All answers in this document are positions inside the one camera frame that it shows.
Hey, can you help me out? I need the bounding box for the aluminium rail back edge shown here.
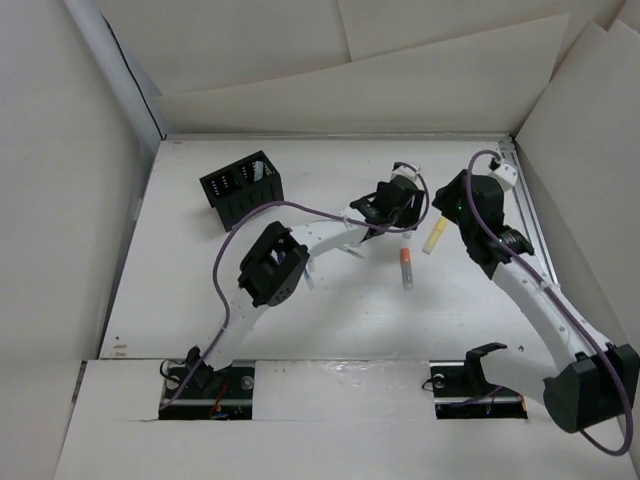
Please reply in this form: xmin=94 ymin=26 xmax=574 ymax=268
xmin=166 ymin=132 xmax=511 ymax=141

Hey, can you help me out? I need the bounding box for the black slotted organizer box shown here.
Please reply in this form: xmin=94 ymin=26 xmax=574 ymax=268
xmin=199 ymin=150 xmax=284 ymax=232

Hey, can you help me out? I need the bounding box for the green thin pen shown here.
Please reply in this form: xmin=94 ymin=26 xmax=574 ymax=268
xmin=344 ymin=246 xmax=366 ymax=259

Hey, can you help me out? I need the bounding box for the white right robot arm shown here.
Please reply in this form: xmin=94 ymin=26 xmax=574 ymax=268
xmin=432 ymin=169 xmax=639 ymax=433

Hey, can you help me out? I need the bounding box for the aluminium rail right side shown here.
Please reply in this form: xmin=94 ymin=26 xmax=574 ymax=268
xmin=498 ymin=135 xmax=558 ymax=283

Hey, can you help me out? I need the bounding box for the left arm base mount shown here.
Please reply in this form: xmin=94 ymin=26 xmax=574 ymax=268
xmin=158 ymin=359 xmax=256 ymax=421

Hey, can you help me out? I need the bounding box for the blue clear gel pen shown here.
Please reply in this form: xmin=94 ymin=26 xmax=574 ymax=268
xmin=303 ymin=268 xmax=315 ymax=291

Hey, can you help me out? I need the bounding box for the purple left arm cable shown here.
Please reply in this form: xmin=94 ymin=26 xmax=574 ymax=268
xmin=164 ymin=160 xmax=431 ymax=406

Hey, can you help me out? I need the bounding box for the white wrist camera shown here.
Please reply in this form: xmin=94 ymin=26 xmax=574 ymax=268
xmin=390 ymin=162 xmax=421 ymax=185
xmin=488 ymin=157 xmax=518 ymax=192

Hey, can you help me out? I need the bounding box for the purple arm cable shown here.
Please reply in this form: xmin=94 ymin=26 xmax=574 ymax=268
xmin=164 ymin=160 xmax=431 ymax=406
xmin=439 ymin=150 xmax=637 ymax=457

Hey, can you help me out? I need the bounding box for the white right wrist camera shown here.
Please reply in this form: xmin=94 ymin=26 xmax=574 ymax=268
xmin=488 ymin=157 xmax=518 ymax=192

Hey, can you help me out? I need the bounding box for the yellow highlighter marker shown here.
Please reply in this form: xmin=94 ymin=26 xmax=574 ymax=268
xmin=422 ymin=216 xmax=448 ymax=255

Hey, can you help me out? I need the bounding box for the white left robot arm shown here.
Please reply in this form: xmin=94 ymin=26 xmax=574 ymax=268
xmin=185 ymin=175 xmax=429 ymax=397

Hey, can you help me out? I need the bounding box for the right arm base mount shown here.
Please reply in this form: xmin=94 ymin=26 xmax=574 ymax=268
xmin=421 ymin=342 xmax=528 ymax=420

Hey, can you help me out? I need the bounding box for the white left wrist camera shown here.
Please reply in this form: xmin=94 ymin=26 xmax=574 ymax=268
xmin=390 ymin=162 xmax=421 ymax=185

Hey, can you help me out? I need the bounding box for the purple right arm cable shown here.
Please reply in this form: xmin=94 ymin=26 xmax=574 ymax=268
xmin=439 ymin=150 xmax=637 ymax=457

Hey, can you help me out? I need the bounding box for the orange capped glue stick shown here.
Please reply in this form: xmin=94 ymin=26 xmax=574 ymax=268
xmin=400 ymin=247 xmax=414 ymax=292

